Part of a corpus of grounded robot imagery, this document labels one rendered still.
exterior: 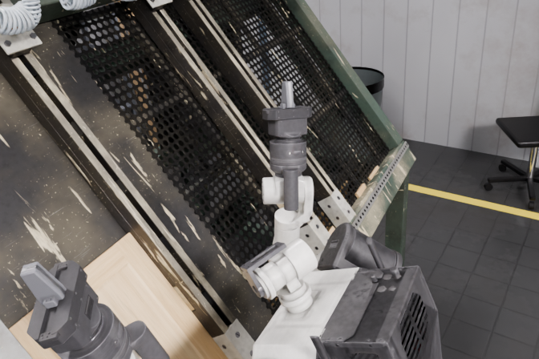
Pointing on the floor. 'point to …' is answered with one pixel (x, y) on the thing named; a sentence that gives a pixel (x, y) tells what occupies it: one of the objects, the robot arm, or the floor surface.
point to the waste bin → (371, 81)
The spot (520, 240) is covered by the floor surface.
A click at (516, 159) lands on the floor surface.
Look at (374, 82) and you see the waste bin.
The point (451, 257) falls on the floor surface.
